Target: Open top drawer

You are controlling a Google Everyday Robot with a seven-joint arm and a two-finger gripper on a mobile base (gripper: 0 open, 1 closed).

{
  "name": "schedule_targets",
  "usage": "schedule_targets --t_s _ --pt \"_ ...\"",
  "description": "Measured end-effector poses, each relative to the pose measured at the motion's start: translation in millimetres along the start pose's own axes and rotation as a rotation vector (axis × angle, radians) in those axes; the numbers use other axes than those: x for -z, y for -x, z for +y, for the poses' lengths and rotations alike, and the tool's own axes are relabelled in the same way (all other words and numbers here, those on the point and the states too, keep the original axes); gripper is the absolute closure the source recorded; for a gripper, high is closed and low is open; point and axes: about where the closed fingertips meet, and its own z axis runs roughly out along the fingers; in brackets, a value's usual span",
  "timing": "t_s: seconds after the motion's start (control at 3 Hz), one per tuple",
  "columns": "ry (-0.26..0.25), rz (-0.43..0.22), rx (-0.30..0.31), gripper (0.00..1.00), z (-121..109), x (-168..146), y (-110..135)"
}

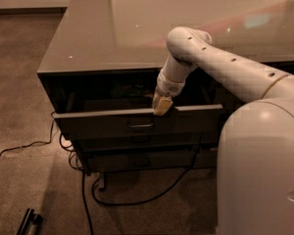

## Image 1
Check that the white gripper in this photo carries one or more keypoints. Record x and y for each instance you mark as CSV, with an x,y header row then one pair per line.
x,y
168,86

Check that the drawer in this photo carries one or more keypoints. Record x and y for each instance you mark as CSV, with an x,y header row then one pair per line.
x,y
206,158
140,161
137,142
119,118

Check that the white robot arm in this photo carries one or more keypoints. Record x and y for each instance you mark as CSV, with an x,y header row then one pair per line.
x,y
191,49

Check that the dark drawer cabinet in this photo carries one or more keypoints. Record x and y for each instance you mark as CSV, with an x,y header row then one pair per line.
x,y
101,42

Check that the green snack bag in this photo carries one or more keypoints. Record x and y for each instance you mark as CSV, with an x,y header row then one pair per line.
x,y
130,90

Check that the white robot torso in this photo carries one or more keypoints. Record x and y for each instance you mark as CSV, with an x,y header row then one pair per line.
x,y
255,177

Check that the black metal handle bar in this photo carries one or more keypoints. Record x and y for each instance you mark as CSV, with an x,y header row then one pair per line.
x,y
31,223

